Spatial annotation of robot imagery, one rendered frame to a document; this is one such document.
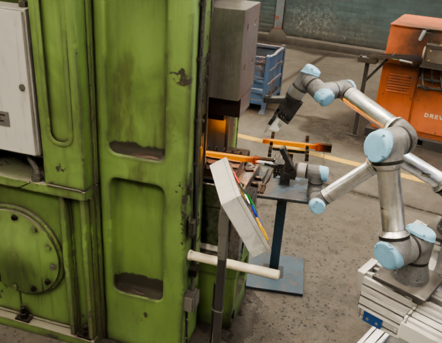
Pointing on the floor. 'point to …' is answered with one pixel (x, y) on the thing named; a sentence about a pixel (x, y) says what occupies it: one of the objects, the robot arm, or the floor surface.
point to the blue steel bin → (267, 73)
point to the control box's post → (219, 284)
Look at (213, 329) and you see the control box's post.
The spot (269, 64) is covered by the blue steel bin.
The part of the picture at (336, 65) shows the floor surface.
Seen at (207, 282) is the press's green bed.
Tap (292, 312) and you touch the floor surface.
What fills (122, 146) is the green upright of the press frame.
